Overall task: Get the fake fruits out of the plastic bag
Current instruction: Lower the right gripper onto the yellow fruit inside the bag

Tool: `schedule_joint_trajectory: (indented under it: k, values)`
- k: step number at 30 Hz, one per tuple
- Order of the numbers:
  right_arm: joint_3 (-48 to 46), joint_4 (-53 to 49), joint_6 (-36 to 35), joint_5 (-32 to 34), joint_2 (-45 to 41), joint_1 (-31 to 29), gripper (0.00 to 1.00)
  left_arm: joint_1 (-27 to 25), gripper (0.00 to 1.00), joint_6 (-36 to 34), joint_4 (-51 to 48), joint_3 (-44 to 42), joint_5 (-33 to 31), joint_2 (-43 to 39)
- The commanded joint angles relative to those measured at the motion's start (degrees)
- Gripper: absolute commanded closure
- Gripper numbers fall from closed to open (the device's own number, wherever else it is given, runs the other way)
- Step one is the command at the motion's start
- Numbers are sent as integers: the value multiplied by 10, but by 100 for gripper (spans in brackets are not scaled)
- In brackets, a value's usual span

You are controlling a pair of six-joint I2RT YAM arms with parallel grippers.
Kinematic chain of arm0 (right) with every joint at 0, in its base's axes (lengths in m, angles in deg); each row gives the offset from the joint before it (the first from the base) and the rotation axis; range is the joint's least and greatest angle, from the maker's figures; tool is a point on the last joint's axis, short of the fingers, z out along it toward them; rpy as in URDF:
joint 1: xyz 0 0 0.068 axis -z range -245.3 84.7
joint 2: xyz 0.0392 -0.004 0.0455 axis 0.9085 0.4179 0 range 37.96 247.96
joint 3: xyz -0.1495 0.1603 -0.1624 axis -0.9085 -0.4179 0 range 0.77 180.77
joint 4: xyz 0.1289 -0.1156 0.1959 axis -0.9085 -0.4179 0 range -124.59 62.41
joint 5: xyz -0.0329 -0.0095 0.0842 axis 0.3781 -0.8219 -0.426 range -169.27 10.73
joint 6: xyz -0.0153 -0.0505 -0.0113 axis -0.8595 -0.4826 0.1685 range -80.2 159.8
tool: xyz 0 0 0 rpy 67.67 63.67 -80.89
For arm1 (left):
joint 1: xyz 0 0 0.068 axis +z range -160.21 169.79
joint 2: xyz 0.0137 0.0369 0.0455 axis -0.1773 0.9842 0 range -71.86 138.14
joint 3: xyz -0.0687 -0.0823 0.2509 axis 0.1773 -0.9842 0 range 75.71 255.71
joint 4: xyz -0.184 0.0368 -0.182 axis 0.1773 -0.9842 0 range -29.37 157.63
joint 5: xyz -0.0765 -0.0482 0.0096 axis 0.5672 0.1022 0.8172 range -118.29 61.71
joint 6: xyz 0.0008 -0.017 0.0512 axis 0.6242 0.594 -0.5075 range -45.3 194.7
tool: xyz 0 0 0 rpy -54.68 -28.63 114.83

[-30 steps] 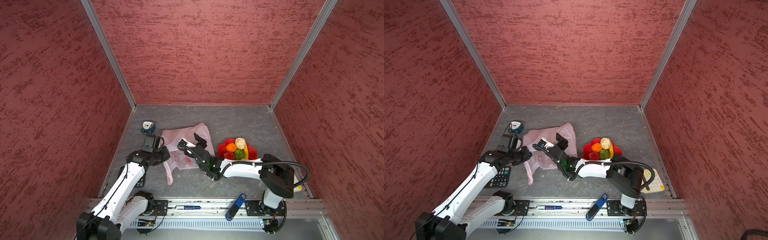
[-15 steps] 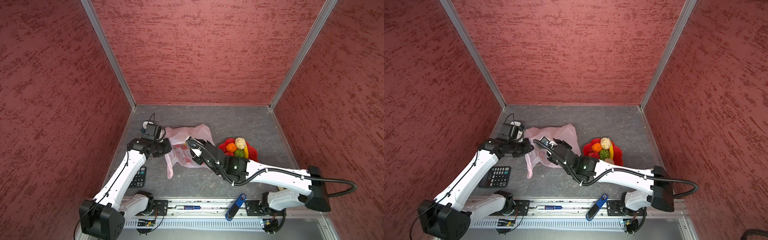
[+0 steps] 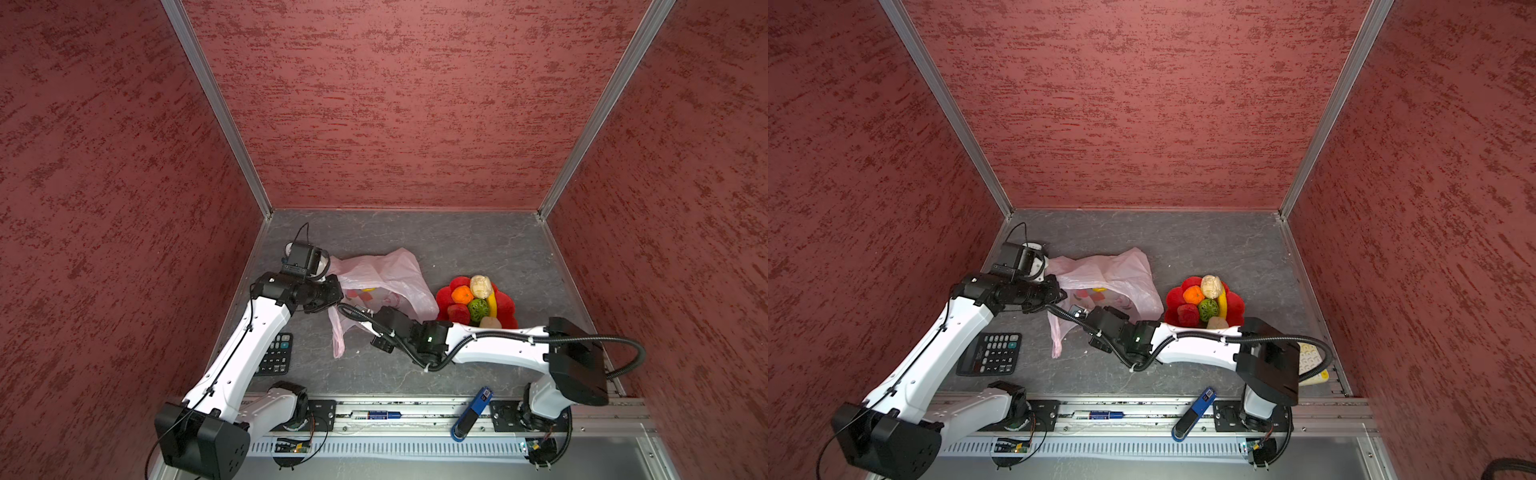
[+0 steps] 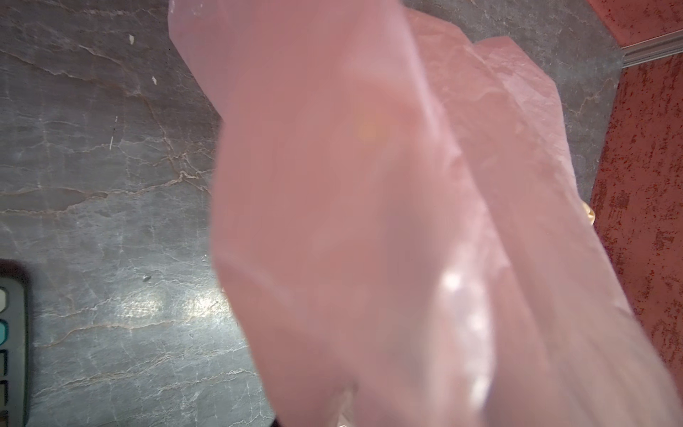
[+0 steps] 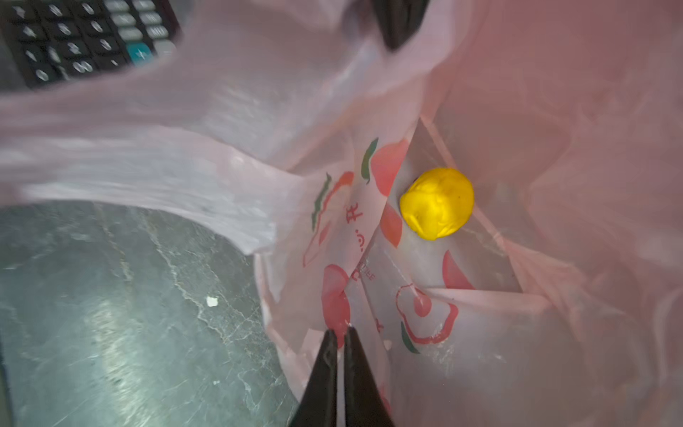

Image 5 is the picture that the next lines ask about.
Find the yellow fake lemon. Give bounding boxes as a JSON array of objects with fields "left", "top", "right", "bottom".
[{"left": 399, "top": 168, "right": 475, "bottom": 241}]

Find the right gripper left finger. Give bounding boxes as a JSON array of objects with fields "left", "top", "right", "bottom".
[{"left": 289, "top": 329, "right": 338, "bottom": 427}]

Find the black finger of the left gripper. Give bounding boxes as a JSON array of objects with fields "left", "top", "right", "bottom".
[{"left": 371, "top": 0, "right": 430, "bottom": 52}]

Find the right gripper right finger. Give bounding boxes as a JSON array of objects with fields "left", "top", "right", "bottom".
[{"left": 343, "top": 327, "right": 394, "bottom": 427}]

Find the black calculator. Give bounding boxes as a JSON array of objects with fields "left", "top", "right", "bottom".
[{"left": 1, "top": 0, "right": 180, "bottom": 92}]

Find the pink plastic bag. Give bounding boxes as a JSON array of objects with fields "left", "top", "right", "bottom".
[{"left": 1, "top": 1, "right": 682, "bottom": 426}]

